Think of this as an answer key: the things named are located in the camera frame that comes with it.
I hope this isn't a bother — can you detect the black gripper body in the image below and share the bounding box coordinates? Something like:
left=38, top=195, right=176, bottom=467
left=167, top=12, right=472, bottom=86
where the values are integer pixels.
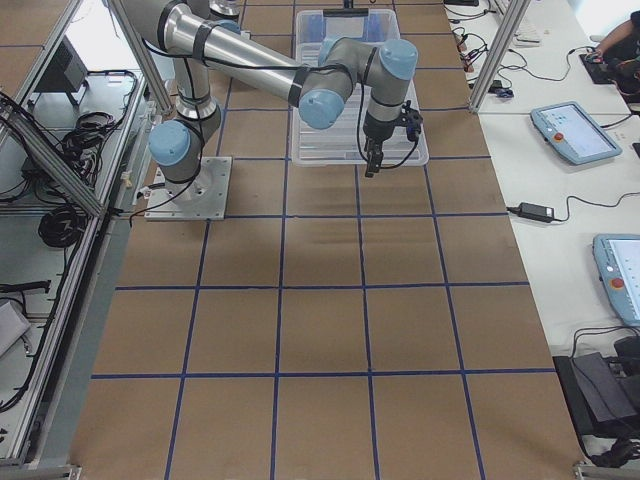
left=363, top=102, right=404, bottom=145

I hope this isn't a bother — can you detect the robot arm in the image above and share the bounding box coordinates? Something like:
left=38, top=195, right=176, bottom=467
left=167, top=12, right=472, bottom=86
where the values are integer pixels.
left=123, top=1, right=423, bottom=178

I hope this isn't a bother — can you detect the clear plastic storage box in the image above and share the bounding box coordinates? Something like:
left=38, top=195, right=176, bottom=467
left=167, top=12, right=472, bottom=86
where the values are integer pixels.
left=295, top=8, right=401, bottom=60

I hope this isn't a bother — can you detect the black power adapter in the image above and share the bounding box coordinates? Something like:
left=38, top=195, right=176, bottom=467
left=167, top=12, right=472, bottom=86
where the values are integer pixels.
left=518, top=202, right=555, bottom=223

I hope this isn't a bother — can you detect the teach pendant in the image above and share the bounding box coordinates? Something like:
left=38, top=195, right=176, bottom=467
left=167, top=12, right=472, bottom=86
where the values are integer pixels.
left=593, top=234, right=639, bottom=327
left=530, top=101, right=622, bottom=165

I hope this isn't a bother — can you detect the black box latch handle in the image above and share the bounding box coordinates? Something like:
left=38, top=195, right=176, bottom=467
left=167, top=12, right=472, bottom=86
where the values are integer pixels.
left=322, top=8, right=369, bottom=18

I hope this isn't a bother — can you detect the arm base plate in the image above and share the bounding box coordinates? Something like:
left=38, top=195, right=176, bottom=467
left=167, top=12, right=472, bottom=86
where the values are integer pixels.
left=144, top=157, right=233, bottom=221

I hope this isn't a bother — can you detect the aluminium frame post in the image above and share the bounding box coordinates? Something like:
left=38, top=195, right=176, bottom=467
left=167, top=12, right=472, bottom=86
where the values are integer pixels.
left=469, top=0, right=530, bottom=113

